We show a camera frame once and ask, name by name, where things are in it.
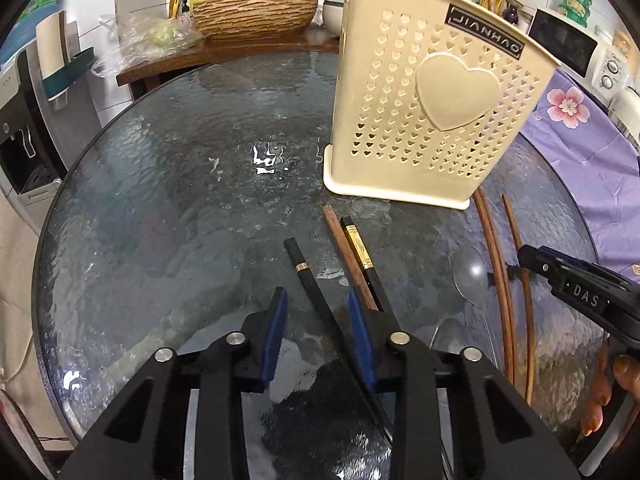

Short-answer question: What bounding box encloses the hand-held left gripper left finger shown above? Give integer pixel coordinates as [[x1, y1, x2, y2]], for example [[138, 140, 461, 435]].
[[57, 287, 289, 480]]

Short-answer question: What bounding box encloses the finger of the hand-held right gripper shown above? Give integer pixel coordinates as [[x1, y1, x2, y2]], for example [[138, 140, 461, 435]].
[[517, 244, 626, 291]]

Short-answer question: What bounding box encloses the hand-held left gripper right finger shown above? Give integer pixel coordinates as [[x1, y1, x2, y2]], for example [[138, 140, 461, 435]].
[[347, 287, 583, 480]]

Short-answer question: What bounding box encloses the black chopstick thin gold band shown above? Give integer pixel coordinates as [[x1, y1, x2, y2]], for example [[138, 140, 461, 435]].
[[283, 238, 396, 446]]

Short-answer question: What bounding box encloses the cream perforated utensil holder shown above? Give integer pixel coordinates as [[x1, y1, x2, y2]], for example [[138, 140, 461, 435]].
[[322, 0, 561, 211]]

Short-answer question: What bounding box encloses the person's right hand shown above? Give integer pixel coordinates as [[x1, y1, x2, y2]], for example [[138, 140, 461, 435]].
[[582, 355, 640, 436]]

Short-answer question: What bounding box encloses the black chopstick wide gold section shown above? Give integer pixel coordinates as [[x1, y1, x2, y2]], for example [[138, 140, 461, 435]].
[[340, 216, 398, 333]]

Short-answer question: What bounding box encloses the purple floral cloth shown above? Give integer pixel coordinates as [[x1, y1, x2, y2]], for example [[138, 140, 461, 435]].
[[517, 67, 640, 281]]

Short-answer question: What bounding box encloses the white kettle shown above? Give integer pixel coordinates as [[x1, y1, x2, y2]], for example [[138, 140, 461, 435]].
[[607, 85, 640, 138]]

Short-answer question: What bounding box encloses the white microwave oven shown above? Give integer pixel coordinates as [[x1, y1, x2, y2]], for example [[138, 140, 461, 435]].
[[527, 7, 631, 91]]

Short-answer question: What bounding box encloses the stack of green cups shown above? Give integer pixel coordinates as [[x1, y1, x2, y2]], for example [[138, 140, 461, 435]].
[[557, 0, 593, 28]]

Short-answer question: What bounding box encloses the dark wooden counter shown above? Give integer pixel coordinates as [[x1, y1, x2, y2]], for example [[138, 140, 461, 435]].
[[116, 25, 346, 101]]

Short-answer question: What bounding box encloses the cream pot with glass lid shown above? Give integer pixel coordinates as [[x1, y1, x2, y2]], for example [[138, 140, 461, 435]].
[[322, 0, 346, 38]]

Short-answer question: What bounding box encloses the ribbed brown basin bowl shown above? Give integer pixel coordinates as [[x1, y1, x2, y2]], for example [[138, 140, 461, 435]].
[[192, 0, 319, 41]]

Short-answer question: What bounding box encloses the clear plastic bag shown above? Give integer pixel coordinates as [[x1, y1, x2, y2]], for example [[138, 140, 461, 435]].
[[92, 12, 206, 78]]

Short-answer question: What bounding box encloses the white water dispenser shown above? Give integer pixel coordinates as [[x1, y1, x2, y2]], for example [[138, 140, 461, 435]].
[[0, 45, 71, 206]]

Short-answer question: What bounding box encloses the cream paper roll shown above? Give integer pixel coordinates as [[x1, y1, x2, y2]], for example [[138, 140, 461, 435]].
[[35, 10, 68, 86]]

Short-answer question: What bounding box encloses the blue water jug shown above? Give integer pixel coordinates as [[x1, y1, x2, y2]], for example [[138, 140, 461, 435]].
[[15, 0, 66, 31]]

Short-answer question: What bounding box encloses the teal wall holder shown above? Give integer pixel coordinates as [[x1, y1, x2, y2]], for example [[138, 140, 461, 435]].
[[40, 47, 96, 111]]

